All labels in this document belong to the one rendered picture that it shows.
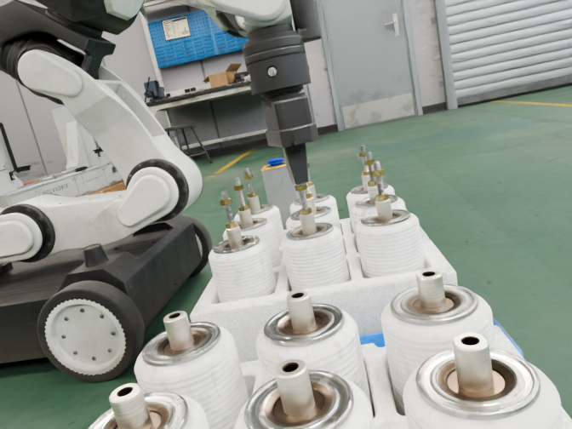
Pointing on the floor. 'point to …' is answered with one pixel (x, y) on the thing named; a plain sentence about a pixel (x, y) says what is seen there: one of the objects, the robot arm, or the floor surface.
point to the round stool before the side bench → (186, 140)
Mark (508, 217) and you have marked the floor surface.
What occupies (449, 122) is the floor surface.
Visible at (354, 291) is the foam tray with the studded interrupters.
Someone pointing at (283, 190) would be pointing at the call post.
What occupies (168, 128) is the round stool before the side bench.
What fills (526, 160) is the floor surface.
